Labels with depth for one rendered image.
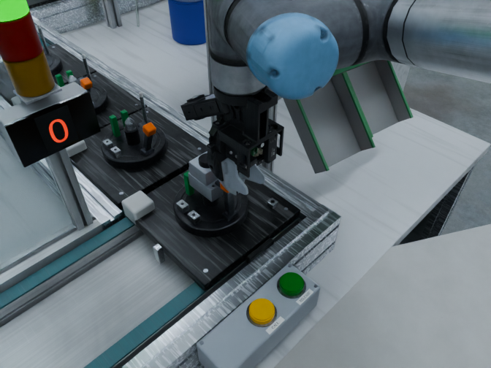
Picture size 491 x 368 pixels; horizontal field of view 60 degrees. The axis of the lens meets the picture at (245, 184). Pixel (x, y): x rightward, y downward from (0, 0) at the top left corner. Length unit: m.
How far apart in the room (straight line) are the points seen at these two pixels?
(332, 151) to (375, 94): 0.20
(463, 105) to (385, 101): 2.18
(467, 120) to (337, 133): 2.19
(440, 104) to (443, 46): 2.75
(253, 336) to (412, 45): 0.45
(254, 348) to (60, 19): 1.47
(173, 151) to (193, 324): 0.41
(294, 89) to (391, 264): 0.57
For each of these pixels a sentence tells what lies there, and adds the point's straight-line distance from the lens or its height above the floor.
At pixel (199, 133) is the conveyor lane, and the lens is 1.02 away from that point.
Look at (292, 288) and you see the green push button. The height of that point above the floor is 0.97.
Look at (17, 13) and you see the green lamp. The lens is 0.59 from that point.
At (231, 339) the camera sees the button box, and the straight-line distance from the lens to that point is 0.67.
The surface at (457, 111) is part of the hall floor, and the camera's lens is 3.12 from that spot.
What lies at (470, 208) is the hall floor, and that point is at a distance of 2.42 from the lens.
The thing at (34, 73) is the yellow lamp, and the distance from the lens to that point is 0.62.
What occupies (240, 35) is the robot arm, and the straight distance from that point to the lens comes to 0.44.
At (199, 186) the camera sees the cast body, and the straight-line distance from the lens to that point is 0.75.
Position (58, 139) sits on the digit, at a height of 1.19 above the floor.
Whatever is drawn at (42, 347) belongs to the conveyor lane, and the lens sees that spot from 0.78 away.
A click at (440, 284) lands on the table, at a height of 0.86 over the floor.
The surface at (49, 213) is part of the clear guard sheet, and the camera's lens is 0.81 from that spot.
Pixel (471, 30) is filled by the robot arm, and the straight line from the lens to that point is 0.38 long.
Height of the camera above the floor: 1.56
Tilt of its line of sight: 44 degrees down
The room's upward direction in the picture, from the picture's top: straight up
